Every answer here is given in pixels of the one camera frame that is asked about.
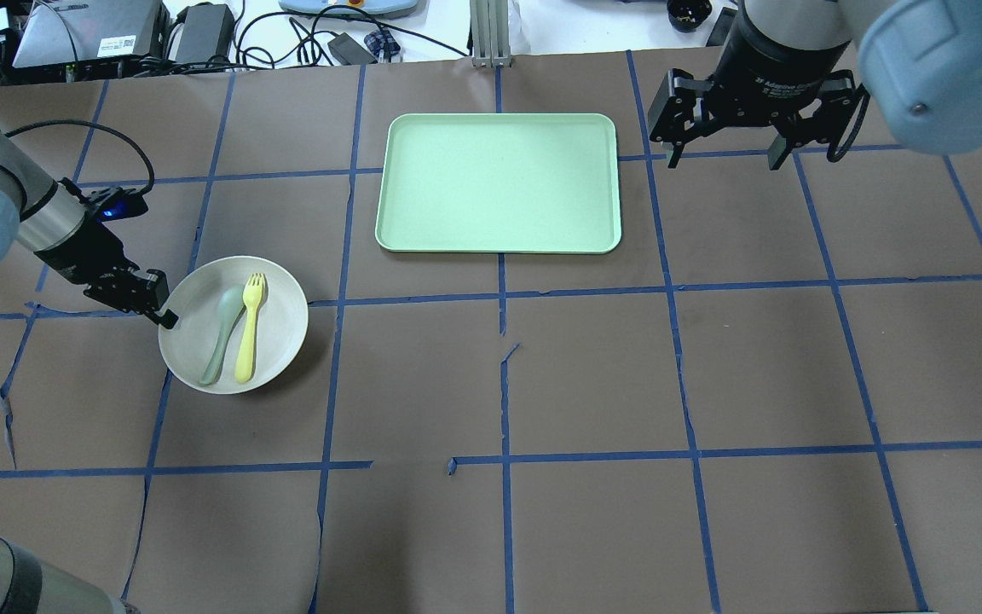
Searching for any black computer case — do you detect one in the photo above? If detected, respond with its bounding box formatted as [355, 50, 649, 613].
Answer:
[13, 1, 169, 69]

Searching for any black power adapter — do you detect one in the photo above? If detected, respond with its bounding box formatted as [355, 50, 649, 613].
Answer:
[171, 3, 234, 65]

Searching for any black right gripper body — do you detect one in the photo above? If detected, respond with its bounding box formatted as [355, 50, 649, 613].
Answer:
[650, 1, 869, 162]

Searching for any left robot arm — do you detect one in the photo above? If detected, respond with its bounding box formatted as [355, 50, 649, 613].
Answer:
[0, 130, 178, 329]

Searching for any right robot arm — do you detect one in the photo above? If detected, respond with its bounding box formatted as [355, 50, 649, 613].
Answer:
[647, 1, 982, 170]

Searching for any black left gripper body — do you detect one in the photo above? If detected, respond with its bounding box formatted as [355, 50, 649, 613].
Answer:
[35, 179, 169, 318]

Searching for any aluminium frame post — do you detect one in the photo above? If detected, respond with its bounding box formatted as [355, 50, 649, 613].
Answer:
[469, 0, 513, 67]

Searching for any white round plate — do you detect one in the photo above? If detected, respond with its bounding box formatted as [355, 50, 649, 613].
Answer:
[159, 256, 309, 394]

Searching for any light green tray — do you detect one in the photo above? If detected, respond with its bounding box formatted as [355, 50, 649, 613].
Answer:
[375, 113, 623, 255]

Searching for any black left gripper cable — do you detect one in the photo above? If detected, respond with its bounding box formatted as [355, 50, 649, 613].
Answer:
[5, 119, 156, 201]

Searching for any yellow plastic fork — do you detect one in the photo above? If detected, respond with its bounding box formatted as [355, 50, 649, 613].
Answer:
[234, 272, 268, 384]

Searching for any grey-green plastic spoon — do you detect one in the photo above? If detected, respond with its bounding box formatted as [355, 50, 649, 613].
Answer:
[199, 287, 245, 387]

